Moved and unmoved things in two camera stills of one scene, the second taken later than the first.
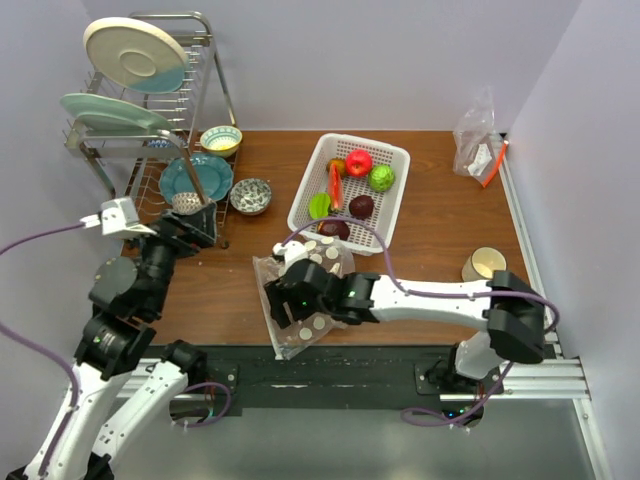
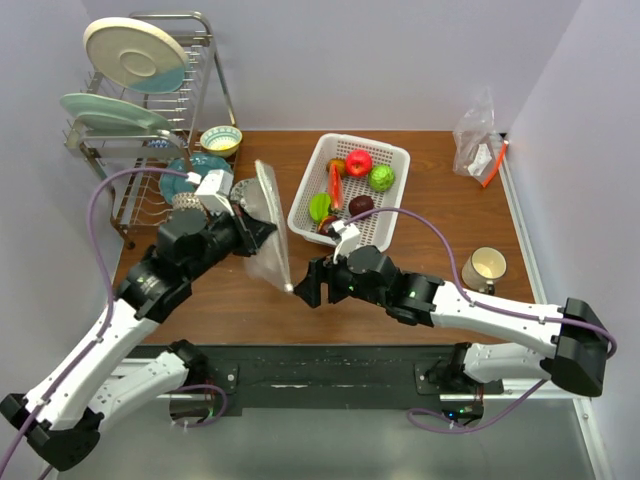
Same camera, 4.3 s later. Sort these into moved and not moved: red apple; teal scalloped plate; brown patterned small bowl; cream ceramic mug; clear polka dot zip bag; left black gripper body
Moved: clear polka dot zip bag; left black gripper body
Not moved: brown patterned small bowl; teal scalloped plate; cream ceramic mug; red apple
